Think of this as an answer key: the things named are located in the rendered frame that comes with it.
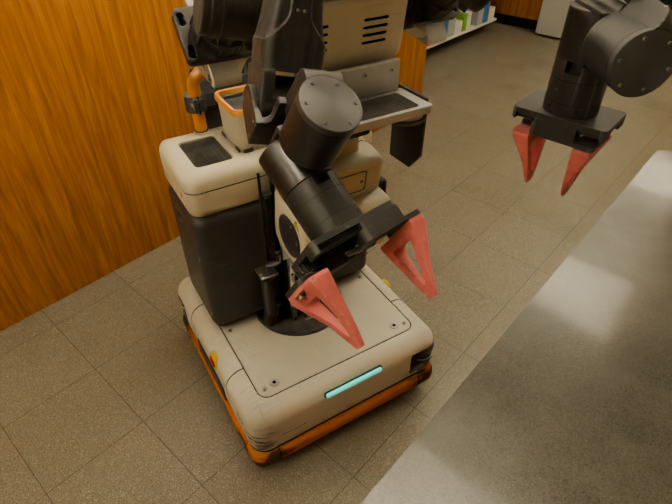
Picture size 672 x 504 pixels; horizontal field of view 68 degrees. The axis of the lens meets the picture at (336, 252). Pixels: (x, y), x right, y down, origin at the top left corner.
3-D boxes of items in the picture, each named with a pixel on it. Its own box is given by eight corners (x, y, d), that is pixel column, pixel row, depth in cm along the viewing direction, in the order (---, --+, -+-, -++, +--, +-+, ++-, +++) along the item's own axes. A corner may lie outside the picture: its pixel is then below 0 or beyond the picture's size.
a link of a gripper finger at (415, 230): (468, 274, 47) (411, 194, 49) (416, 311, 44) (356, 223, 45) (431, 296, 53) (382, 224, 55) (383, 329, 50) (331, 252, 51)
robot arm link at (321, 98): (316, 105, 56) (240, 99, 52) (358, 26, 46) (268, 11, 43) (338, 200, 52) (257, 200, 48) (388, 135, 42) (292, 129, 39)
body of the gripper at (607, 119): (600, 149, 51) (627, 77, 47) (509, 120, 57) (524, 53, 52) (622, 128, 55) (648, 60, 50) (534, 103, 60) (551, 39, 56)
